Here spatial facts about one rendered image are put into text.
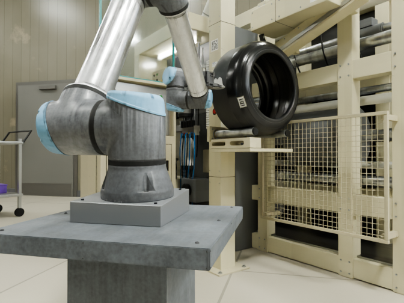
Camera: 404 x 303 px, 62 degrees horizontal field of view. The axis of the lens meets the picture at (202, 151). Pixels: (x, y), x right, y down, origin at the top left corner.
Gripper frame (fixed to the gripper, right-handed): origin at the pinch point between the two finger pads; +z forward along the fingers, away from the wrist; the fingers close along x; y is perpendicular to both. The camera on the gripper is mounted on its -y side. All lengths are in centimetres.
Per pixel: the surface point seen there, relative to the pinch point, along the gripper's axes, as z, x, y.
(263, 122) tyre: 21.0, -11.1, -19.0
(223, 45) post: 23, 26, 36
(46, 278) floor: -74, 82, -114
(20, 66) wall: -18, 585, 136
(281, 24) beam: 54, 3, 50
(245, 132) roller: 12.9, -4.7, -24.5
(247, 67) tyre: 8.3, -11.4, 10.6
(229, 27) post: 28, 26, 49
